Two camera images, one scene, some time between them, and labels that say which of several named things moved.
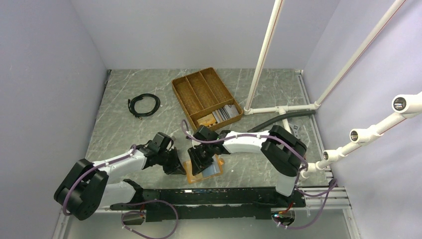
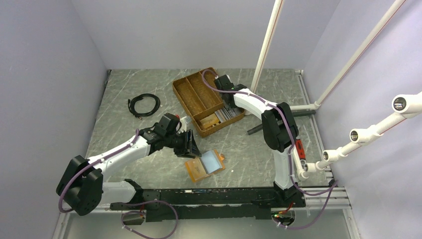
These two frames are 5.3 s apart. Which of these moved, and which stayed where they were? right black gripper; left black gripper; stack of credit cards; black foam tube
Moved: right black gripper; left black gripper
Stayed: black foam tube; stack of credit cards
